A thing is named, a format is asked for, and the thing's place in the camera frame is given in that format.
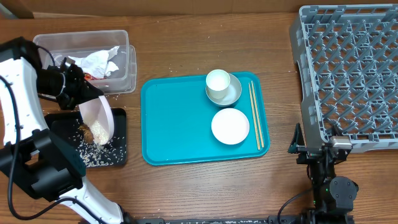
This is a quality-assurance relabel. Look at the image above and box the red sauce packet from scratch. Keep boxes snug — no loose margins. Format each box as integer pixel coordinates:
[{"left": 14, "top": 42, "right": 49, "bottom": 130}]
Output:
[{"left": 84, "top": 73, "right": 104, "bottom": 80}]

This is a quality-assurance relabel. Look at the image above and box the large white plate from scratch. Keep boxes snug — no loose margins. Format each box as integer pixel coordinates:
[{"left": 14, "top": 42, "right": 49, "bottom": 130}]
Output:
[{"left": 78, "top": 95, "right": 114, "bottom": 145}]

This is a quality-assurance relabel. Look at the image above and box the white napkin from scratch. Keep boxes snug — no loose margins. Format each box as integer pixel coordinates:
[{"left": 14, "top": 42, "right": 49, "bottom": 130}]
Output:
[{"left": 68, "top": 46, "right": 119, "bottom": 79}]

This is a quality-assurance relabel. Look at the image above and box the brown food scrap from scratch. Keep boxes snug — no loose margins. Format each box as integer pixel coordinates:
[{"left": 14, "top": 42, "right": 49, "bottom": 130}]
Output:
[{"left": 78, "top": 124, "right": 94, "bottom": 144}]

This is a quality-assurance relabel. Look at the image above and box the pile of rice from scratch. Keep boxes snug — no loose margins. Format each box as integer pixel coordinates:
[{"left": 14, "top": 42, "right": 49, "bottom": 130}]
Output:
[{"left": 66, "top": 121, "right": 127, "bottom": 168}]

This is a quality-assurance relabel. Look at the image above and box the small white bowl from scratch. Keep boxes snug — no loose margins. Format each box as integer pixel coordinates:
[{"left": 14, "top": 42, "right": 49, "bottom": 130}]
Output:
[{"left": 211, "top": 108, "right": 250, "bottom": 145}]

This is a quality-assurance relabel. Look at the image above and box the white cup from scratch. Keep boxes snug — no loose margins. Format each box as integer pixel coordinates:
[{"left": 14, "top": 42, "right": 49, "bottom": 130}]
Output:
[{"left": 206, "top": 69, "right": 231, "bottom": 99}]

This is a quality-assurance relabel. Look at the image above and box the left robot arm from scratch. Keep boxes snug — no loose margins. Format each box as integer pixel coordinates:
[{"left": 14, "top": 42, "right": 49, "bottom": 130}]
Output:
[{"left": 1, "top": 37, "right": 133, "bottom": 223}]

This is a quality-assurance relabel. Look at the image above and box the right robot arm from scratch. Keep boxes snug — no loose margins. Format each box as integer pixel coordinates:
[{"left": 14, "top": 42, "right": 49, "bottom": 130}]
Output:
[{"left": 277, "top": 123, "right": 359, "bottom": 223}]

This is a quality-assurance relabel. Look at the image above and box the grey dishwasher rack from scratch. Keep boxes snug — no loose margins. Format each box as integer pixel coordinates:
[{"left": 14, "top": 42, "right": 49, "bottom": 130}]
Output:
[{"left": 289, "top": 4, "right": 397, "bottom": 153}]

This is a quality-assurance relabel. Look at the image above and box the clear plastic bin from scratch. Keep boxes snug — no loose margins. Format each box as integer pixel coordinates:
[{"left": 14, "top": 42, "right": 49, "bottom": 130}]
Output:
[{"left": 33, "top": 30, "right": 137, "bottom": 94}]

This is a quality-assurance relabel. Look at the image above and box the wooden chopstick right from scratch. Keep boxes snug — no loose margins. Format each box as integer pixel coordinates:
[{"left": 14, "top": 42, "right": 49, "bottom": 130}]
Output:
[{"left": 251, "top": 81, "right": 264, "bottom": 148}]

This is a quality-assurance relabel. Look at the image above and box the wooden chopstick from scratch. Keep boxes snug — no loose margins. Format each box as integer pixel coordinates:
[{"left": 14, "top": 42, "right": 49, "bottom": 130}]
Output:
[
  {"left": 248, "top": 83, "right": 261, "bottom": 151},
  {"left": 251, "top": 81, "right": 264, "bottom": 148}
]

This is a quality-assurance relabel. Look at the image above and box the wooden chopstick left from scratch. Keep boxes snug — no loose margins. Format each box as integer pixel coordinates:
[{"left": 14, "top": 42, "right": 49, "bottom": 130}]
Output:
[{"left": 248, "top": 83, "right": 261, "bottom": 151}]

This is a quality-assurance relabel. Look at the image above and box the black rectangular tray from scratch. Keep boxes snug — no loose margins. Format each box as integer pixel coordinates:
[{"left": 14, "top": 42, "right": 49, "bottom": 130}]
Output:
[{"left": 45, "top": 108, "right": 127, "bottom": 167}]

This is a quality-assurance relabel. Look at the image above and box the grey saucer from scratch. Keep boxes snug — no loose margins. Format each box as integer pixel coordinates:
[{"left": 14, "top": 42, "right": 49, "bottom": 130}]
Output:
[{"left": 205, "top": 73, "right": 242, "bottom": 107}]

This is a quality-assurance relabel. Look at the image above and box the teal serving tray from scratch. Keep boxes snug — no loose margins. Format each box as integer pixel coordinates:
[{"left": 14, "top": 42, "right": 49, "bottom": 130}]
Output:
[{"left": 141, "top": 72, "right": 271, "bottom": 166}]

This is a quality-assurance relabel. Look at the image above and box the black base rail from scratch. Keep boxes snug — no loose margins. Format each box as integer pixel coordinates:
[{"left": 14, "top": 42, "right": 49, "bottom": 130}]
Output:
[{"left": 135, "top": 215, "right": 313, "bottom": 224}]

